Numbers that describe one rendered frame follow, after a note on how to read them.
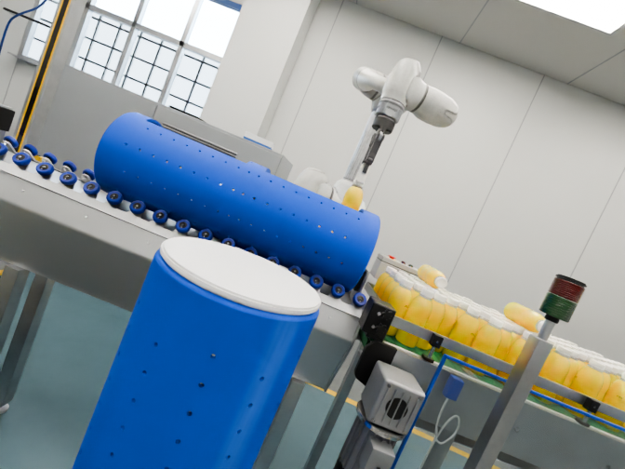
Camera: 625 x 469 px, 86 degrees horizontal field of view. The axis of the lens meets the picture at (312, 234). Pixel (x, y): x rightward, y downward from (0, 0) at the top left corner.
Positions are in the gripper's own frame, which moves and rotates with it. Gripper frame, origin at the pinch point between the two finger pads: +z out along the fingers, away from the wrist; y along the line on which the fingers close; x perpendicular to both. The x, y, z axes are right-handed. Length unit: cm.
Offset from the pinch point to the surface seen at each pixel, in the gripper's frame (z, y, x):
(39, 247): 62, 16, -85
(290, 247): 31.0, 18.5, -13.2
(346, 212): 14.8, 14.6, -1.3
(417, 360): 46, 28, 32
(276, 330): 34, 75, -10
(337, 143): -57, -264, -12
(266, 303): 31, 76, -13
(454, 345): 38, 26, 42
